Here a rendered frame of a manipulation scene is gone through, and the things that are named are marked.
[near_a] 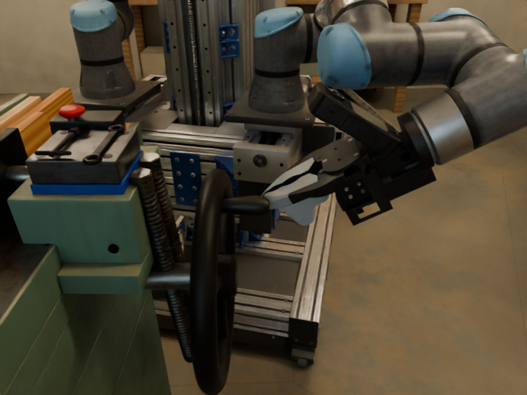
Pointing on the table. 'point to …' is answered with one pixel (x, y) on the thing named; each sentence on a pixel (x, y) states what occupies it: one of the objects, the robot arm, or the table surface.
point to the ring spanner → (103, 146)
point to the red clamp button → (71, 111)
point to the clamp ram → (11, 168)
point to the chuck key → (60, 145)
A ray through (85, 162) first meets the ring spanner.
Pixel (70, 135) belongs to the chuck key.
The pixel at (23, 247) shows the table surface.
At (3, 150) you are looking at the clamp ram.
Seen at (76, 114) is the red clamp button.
